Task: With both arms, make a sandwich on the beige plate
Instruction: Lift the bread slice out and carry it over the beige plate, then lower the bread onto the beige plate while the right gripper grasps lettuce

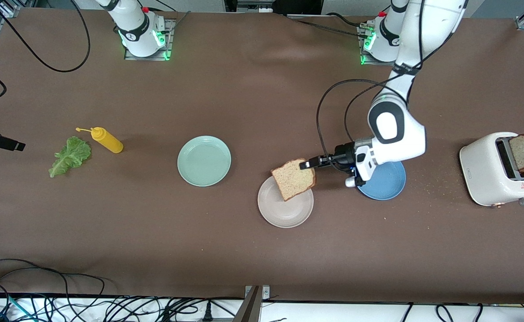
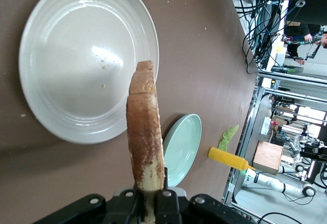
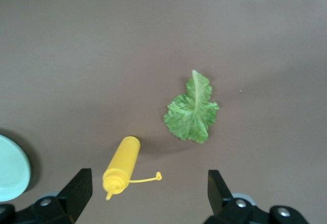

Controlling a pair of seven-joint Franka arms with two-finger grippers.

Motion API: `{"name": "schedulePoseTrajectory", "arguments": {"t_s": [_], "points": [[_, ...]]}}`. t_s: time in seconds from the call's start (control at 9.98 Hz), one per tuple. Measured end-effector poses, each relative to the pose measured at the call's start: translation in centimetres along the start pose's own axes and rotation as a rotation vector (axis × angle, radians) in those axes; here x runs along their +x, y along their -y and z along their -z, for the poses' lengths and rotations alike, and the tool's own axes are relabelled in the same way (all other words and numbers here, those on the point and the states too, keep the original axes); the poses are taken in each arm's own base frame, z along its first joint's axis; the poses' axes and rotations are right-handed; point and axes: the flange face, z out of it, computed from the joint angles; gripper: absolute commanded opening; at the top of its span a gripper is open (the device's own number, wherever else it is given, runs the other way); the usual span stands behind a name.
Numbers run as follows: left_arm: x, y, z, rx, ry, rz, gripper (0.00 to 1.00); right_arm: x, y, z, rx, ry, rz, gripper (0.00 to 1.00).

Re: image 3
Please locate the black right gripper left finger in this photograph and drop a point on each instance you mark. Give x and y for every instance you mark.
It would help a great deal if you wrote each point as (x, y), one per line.
(76, 196)

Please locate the yellow mustard squeeze bottle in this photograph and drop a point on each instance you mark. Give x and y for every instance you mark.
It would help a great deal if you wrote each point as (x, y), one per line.
(124, 160)

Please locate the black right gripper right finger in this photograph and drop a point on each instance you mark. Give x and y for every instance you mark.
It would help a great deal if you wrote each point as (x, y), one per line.
(219, 198)

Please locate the pale green plate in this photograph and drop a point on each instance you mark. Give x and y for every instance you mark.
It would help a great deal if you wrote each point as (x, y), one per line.
(11, 170)

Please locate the green lettuce leaf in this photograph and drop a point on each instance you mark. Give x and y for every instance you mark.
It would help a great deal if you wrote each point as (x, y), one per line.
(191, 116)

